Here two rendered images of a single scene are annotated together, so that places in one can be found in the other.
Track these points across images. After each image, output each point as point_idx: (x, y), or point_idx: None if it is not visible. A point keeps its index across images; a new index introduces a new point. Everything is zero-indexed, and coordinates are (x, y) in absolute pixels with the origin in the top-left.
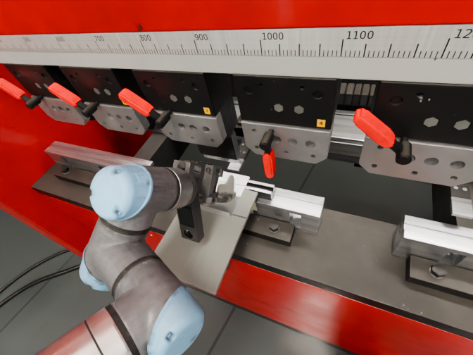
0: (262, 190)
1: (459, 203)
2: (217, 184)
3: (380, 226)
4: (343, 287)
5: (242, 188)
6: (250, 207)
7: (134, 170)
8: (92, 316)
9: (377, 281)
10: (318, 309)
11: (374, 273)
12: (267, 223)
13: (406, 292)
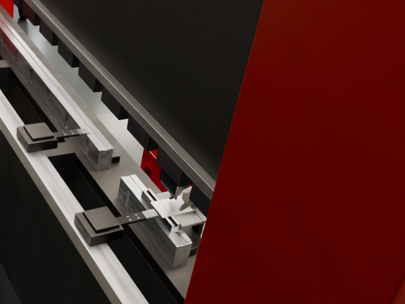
0: (152, 192)
1: (82, 131)
2: (173, 213)
3: (96, 176)
4: (147, 177)
5: (161, 200)
6: (167, 191)
7: None
8: None
9: (130, 169)
10: None
11: (127, 171)
12: None
13: (125, 160)
